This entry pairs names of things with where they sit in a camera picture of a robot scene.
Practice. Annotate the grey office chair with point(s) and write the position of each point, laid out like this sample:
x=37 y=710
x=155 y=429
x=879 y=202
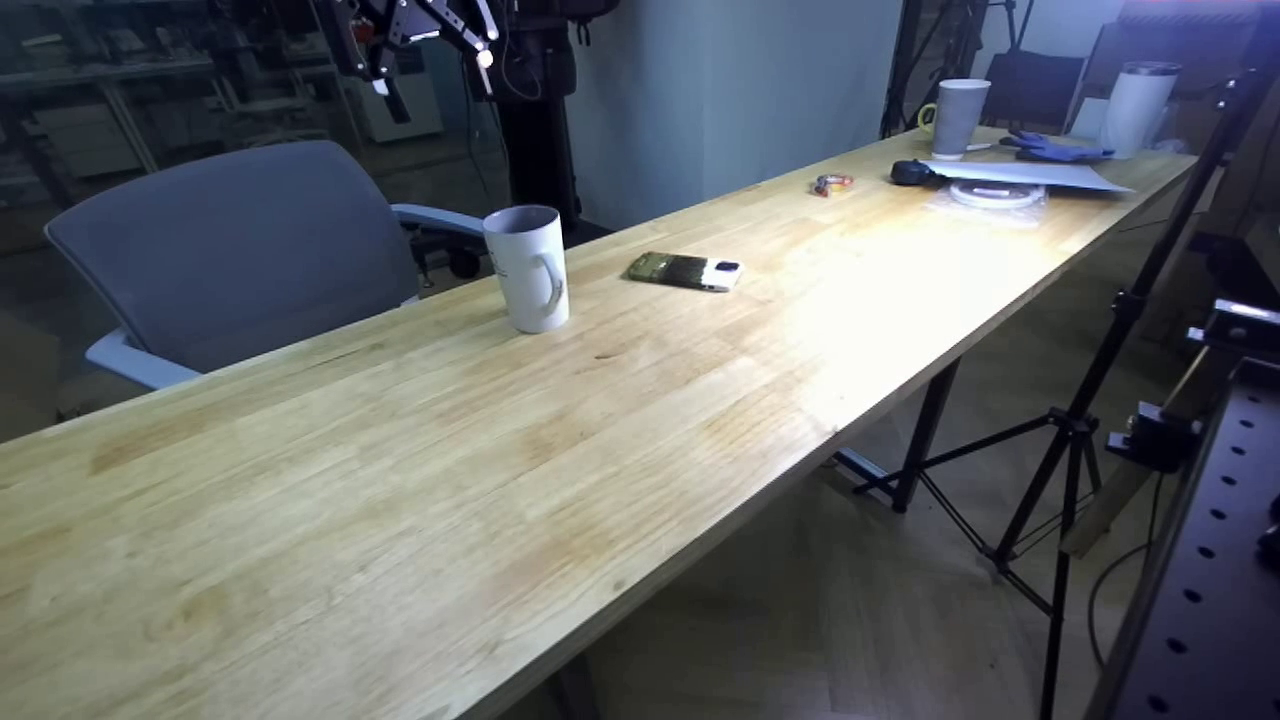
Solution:
x=242 y=254

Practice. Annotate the small orange snack item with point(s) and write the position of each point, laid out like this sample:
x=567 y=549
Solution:
x=834 y=184

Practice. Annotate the blue cloth item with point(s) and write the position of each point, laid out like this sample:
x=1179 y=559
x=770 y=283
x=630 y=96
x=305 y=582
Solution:
x=1063 y=146

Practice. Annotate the black pedestal column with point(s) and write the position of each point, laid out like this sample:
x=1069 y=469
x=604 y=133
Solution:
x=542 y=161

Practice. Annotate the white ceramic mug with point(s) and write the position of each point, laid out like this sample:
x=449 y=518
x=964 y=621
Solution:
x=535 y=286

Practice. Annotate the black computer mouse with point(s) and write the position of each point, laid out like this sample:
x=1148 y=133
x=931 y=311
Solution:
x=911 y=173

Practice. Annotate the grey flat laptop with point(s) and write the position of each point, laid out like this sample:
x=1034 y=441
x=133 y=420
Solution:
x=1024 y=173

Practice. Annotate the black optical breadboard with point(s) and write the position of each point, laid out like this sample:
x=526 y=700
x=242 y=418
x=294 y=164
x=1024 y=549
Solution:
x=1212 y=573

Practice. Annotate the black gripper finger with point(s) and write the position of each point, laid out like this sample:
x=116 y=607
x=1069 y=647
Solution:
x=474 y=45
x=375 y=63

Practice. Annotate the black monitor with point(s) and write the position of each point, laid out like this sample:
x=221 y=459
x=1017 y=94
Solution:
x=1034 y=86

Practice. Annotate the white background box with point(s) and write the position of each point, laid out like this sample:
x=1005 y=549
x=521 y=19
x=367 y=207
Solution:
x=396 y=109

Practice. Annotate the black table leg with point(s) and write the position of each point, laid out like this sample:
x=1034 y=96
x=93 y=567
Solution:
x=931 y=433

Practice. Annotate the white round disc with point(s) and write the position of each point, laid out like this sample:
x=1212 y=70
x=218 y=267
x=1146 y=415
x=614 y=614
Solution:
x=999 y=202

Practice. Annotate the metal bracket with black clamps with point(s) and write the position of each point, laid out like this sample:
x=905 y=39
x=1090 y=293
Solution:
x=1154 y=433

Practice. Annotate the white cup far end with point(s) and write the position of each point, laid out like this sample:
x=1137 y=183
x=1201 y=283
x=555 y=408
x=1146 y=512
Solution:
x=961 y=121

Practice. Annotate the black camera tripod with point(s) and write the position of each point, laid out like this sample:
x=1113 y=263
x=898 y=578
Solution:
x=1124 y=314

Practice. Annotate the white paper towel roll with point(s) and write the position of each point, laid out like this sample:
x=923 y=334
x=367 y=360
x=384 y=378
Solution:
x=1137 y=115

